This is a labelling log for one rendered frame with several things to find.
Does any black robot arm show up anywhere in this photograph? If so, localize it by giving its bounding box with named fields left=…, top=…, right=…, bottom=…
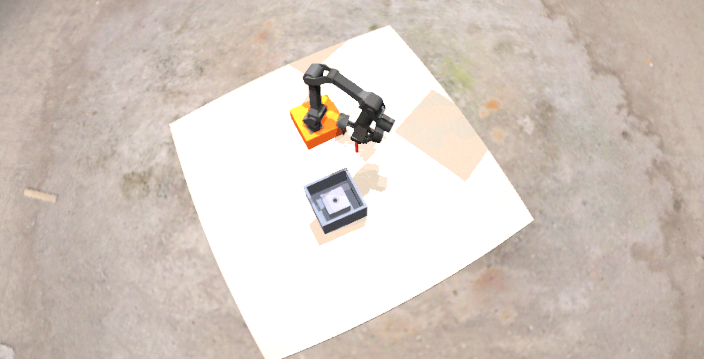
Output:
left=302, top=63, right=396, bottom=144

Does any white square plate with hole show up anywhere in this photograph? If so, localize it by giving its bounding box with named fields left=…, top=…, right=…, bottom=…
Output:
left=320, top=187, right=351, bottom=219

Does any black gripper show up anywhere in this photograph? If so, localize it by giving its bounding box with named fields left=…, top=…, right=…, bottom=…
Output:
left=336, top=113, right=385, bottom=143

